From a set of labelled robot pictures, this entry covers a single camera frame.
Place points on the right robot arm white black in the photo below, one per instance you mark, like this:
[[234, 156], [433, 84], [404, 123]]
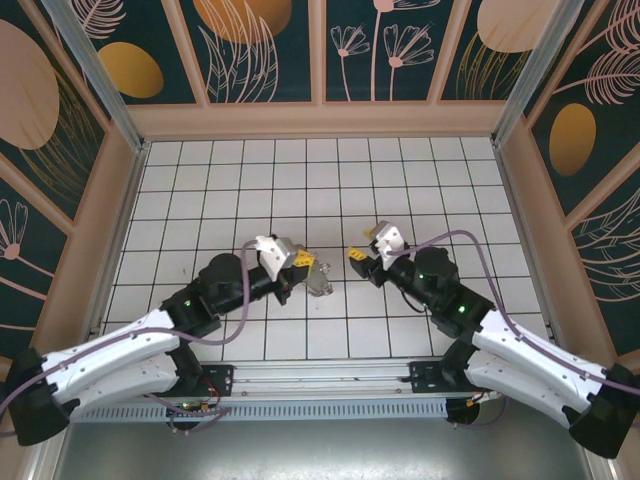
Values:
[[530, 360]]

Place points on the aluminium frame post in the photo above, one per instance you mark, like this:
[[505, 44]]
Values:
[[102, 75], [532, 75]]

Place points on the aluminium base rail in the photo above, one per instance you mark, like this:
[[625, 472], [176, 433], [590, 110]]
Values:
[[320, 375]]

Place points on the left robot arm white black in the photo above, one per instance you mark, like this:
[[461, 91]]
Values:
[[100, 350]]

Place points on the small green circuit board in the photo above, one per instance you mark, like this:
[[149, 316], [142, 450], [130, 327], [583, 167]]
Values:
[[192, 405]]

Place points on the grey metal sheet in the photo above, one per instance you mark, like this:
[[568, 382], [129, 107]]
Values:
[[320, 450]]

